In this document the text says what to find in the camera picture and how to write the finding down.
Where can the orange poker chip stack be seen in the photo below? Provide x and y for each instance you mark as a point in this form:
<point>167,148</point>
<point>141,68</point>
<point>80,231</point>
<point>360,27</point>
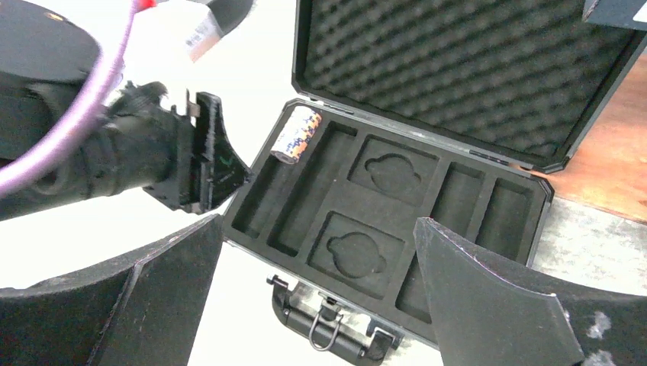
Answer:
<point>296,135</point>

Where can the black poker case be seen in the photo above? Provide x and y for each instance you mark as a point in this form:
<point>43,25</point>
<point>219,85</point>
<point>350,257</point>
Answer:
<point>438,109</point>

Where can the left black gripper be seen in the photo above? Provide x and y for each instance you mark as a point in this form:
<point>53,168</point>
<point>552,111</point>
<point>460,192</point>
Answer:
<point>186,162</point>

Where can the wooden board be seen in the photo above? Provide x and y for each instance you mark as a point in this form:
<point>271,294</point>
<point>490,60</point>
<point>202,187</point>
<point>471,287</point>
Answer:
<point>608,172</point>

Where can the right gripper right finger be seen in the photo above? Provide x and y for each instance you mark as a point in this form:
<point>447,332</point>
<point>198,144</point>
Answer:
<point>489,310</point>

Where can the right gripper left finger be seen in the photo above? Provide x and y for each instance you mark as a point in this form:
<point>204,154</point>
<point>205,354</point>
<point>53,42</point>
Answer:
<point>143,307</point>

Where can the grey network switch box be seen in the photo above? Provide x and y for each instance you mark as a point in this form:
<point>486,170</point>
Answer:
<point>628,14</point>

